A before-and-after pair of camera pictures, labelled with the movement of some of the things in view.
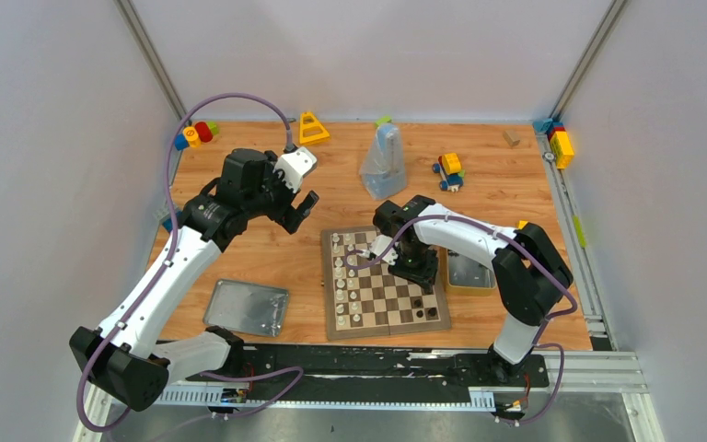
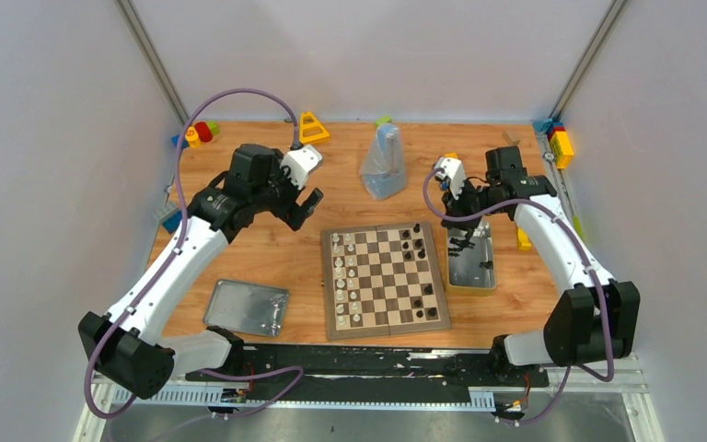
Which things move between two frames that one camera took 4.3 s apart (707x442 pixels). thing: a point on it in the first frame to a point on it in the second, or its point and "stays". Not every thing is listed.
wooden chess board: x=380 y=298 stays
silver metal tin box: x=466 y=277 stays
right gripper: x=424 y=277 to x=455 y=206
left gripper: x=284 y=203 stays
